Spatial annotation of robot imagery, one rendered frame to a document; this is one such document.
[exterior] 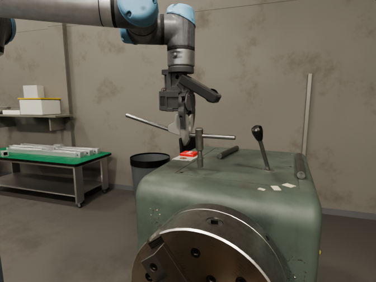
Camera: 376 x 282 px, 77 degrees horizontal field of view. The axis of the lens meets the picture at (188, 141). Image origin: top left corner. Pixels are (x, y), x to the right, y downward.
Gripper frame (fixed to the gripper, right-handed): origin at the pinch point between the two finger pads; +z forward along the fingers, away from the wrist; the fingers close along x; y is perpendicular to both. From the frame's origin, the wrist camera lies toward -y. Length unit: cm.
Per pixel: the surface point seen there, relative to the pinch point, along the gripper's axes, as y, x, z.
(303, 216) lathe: -30.0, 7.8, 13.5
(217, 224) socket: -13.9, 19.0, 12.9
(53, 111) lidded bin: 330, -224, 3
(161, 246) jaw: -4.5, 24.9, 16.4
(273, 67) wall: -11, -277, -57
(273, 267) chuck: -24.6, 19.4, 19.1
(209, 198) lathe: -8.7, 7.1, 13.0
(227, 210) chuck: -14.5, 13.1, 12.5
